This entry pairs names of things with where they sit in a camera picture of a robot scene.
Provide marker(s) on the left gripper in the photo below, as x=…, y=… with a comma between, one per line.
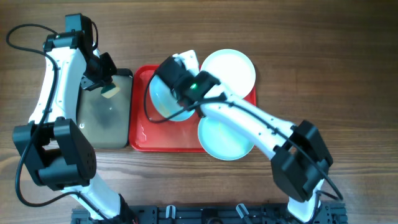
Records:
x=90, y=83

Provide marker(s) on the green yellow sponge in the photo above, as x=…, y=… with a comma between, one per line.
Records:
x=110, y=90

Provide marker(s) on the light blue plate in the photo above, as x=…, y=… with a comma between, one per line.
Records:
x=221, y=141
x=162, y=99

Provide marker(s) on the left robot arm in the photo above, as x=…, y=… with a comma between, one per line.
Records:
x=52, y=148

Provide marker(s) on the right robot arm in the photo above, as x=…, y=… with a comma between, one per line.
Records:
x=299, y=158

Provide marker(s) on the black water tray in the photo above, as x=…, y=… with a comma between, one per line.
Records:
x=105, y=121

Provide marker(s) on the red plastic tray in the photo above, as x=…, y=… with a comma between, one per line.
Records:
x=170, y=136

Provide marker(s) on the white plate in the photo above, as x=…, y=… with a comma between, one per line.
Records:
x=233, y=68

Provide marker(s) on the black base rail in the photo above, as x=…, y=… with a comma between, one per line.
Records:
x=329, y=213

